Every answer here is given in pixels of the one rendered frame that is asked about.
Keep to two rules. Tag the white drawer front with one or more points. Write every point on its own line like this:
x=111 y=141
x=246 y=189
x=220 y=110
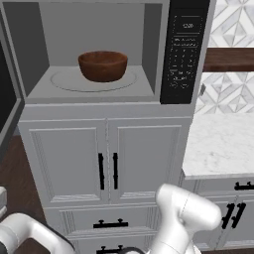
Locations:
x=215 y=187
x=139 y=218
x=86 y=246

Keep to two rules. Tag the grey wall socket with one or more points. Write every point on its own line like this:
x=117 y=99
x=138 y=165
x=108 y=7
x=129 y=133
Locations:
x=201 y=90

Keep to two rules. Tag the grey built-in microwave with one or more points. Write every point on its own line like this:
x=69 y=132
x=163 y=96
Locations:
x=155 y=39

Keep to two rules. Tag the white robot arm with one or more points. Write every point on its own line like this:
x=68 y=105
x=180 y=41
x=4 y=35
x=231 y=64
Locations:
x=185 y=211

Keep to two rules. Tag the dark wooden wall shelf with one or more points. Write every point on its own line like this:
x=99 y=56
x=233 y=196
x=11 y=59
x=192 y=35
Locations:
x=228 y=60

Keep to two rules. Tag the grey microwave door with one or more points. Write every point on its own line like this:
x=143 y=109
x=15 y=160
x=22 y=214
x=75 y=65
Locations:
x=7 y=99

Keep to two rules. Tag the white cupboard door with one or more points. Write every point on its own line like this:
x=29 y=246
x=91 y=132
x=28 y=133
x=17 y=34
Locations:
x=145 y=158
x=248 y=228
x=228 y=236
x=66 y=158

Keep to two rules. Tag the brown wooden bowl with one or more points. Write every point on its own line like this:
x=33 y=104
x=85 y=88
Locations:
x=103 y=67

